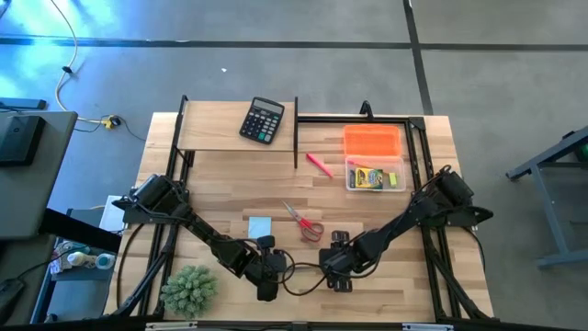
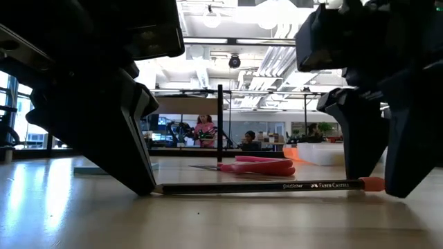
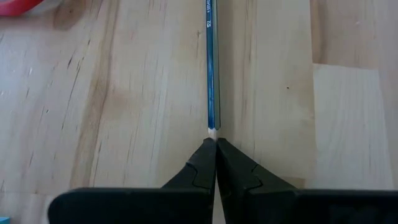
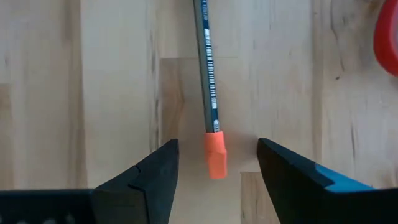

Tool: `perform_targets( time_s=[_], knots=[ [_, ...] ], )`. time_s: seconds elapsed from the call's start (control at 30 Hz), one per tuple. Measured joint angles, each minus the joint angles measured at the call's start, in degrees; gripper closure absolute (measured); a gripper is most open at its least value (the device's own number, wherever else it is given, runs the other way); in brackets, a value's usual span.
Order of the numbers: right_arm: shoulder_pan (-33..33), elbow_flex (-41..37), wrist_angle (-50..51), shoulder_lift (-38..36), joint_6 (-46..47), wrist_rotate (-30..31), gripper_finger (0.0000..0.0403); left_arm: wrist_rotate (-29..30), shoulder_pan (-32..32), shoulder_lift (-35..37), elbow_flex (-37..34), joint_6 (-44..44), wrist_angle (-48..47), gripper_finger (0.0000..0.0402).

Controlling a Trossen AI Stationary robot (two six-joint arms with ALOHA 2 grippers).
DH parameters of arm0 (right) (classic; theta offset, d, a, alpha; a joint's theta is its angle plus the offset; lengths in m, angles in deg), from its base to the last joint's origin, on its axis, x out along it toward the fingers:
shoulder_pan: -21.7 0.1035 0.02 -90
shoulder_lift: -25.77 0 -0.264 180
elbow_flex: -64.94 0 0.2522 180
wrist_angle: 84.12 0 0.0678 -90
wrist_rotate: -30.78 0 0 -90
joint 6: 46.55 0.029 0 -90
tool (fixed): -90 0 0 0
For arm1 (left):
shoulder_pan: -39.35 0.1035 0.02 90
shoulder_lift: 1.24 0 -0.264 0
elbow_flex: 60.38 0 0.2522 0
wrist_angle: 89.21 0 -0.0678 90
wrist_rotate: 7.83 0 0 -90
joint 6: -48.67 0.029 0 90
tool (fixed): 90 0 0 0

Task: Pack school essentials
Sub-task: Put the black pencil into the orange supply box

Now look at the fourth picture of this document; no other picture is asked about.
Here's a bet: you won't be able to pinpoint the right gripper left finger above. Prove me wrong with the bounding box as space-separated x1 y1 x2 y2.
0 139 180 224

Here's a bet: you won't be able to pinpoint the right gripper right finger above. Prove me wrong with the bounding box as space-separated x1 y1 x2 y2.
257 138 398 224

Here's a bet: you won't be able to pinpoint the dark pencil orange eraser cap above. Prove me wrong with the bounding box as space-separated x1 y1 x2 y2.
192 0 228 180

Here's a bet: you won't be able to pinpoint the red handled scissors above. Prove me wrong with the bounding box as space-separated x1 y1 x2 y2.
373 0 398 77

